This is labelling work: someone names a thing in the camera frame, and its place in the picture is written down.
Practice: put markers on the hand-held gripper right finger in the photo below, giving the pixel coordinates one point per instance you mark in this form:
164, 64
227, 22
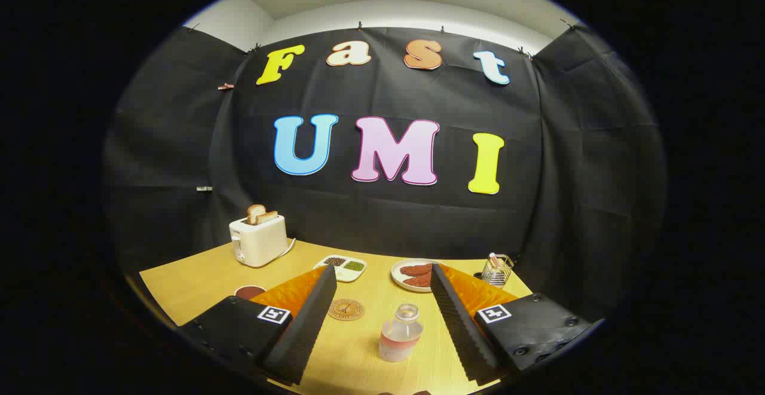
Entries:
460, 335

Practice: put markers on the white toaster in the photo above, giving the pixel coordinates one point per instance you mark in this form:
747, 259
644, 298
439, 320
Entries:
260, 242

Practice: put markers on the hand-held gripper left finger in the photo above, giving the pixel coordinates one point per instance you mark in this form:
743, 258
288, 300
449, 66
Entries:
305, 335

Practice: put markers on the red sausage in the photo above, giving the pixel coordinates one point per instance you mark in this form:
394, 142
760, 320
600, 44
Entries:
420, 281
415, 270

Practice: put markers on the white round plate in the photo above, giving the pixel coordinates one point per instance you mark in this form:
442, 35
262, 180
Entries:
398, 278

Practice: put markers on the white divided seasoning dish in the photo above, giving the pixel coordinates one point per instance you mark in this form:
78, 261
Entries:
343, 272

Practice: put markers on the clear plastic juice bottle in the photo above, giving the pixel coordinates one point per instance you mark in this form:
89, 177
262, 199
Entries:
399, 340

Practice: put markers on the round wooden coaster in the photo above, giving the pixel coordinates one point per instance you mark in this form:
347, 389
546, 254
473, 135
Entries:
345, 309

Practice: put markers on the toast slice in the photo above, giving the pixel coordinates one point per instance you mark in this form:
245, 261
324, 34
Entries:
269, 216
255, 211

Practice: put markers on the wooden table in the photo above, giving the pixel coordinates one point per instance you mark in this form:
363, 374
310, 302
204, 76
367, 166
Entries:
197, 281

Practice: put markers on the black backdrop cloth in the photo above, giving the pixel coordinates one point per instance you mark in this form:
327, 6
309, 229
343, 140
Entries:
574, 162

